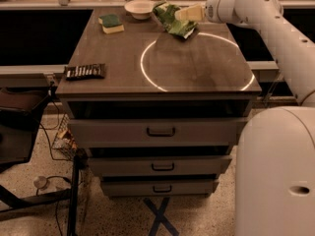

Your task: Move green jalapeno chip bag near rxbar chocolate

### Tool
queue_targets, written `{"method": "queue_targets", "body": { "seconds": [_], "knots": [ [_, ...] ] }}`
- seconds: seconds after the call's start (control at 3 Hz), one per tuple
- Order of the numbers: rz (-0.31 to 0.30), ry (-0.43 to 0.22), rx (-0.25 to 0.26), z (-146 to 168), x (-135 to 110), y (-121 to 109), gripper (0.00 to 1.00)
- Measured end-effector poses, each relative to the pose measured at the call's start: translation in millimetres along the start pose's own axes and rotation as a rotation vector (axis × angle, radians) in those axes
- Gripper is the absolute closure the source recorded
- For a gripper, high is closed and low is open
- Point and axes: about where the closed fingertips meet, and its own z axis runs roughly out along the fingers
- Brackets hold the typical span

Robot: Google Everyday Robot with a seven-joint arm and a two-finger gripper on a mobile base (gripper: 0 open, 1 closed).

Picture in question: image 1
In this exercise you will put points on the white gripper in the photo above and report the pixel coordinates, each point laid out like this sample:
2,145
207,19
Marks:
215,8

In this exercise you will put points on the green jalapeno chip bag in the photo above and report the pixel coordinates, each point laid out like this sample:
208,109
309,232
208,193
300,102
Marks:
165,14

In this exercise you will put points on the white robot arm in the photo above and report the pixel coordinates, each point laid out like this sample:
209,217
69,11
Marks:
275,158

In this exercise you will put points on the rxbar chocolate bar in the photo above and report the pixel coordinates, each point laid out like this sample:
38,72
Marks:
84,72

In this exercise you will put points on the white ceramic bowl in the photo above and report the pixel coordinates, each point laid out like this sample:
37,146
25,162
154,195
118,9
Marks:
139,9

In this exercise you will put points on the green yellow sponge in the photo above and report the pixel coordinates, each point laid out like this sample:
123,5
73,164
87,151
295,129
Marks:
110,23

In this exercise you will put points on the grey drawer cabinet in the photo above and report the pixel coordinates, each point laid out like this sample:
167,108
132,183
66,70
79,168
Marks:
151,74

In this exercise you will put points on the top grey drawer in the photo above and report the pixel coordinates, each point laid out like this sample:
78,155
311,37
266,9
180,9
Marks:
153,133

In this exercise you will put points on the grey drawer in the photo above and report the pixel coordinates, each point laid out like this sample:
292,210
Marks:
159,166
159,188
153,133

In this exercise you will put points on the bottom grey drawer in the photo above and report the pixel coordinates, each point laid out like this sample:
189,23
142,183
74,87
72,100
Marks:
159,188

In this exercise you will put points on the middle grey drawer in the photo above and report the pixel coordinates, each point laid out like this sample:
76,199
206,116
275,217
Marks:
159,166

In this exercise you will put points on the black metal stand leg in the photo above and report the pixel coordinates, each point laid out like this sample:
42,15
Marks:
72,213

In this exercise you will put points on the black office chair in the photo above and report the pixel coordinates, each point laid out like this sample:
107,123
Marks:
20,116

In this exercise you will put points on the round white floor device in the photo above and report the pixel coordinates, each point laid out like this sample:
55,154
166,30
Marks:
40,182

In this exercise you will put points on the wire basket with items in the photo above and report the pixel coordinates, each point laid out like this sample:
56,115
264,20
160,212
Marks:
64,142

